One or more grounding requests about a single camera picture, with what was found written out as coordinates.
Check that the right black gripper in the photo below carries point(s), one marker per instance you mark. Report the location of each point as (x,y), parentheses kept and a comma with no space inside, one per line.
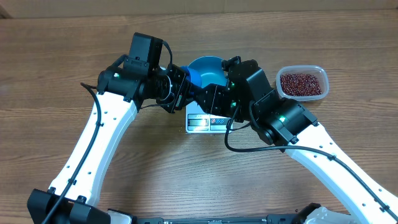
(221,96)

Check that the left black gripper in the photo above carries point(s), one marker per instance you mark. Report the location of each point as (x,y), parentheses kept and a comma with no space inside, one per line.
(185,86)

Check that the blue metal bowl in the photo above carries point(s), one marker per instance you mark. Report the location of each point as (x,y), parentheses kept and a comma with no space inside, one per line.
(209,67)

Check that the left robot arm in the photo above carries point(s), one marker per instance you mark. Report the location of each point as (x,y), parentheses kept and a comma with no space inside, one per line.
(73,195)

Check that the red beans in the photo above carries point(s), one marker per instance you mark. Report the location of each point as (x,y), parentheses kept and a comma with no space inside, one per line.
(300,84)

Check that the blue plastic measuring scoop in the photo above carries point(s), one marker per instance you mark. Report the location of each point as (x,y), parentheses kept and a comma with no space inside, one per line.
(193,76)

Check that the white digital kitchen scale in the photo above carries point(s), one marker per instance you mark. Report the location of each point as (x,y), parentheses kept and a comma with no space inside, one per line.
(199,122)

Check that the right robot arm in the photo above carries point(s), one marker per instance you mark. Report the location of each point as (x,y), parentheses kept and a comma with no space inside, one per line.
(241,91)

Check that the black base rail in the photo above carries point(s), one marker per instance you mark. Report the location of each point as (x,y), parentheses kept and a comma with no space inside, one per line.
(268,219)

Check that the clear plastic food container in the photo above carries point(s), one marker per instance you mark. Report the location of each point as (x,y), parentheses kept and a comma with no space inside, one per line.
(307,69)

